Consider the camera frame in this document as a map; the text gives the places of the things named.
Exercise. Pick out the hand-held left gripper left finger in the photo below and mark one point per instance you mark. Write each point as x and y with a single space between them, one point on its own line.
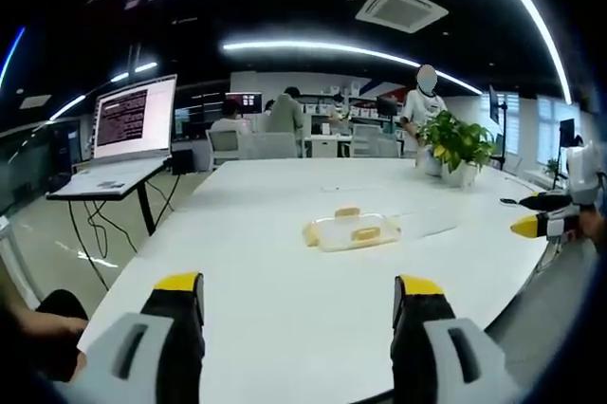
137 352

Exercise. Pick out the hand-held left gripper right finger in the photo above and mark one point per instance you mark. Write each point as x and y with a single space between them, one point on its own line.
455 356

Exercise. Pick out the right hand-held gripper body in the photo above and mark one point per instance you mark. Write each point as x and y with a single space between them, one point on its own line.
584 171

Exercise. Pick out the clear container with yellow plastic buckle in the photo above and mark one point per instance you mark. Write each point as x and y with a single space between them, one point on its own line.
353 232

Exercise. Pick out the person's right hand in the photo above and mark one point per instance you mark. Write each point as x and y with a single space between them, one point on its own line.
595 228

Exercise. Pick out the small black object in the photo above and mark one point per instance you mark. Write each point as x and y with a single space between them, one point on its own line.
508 201

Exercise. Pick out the person's leg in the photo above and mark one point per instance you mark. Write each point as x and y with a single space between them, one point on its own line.
47 337

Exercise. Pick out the black monitor on stand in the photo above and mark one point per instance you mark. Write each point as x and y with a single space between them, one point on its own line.
495 105

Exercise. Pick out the green potted plant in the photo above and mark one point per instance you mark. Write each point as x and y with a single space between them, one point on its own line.
455 138

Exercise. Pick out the black-legged laptop stand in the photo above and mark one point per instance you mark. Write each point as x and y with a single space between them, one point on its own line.
144 209

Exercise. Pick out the ceiling light strip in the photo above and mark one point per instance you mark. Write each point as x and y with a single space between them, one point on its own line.
332 47
536 15

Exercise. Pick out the black computer monitor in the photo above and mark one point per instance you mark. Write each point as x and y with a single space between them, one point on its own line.
386 105

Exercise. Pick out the white office chair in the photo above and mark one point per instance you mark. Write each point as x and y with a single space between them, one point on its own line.
275 145
366 141
224 148

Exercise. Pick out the white open laptop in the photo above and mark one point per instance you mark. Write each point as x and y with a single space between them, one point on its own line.
130 124

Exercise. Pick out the ceiling air conditioner vent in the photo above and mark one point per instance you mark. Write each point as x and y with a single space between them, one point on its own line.
402 8

